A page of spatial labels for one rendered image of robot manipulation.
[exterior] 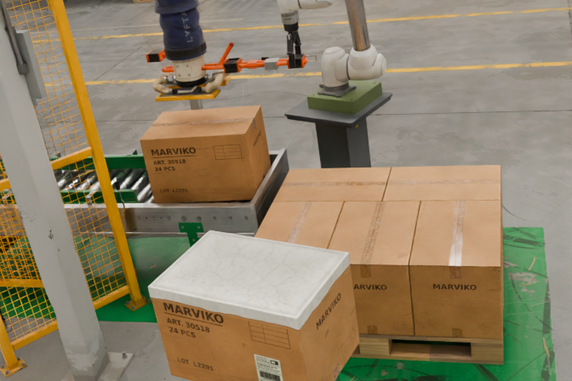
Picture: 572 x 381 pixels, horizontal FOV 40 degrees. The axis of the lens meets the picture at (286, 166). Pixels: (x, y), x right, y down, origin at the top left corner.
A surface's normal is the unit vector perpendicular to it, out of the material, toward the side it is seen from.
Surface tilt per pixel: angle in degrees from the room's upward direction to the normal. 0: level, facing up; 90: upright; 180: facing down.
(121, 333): 0
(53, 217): 91
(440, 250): 0
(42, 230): 90
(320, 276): 0
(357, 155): 90
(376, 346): 90
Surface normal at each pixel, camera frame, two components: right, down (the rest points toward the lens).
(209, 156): -0.18, 0.44
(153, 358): -0.14, -0.90
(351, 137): 0.80, 0.15
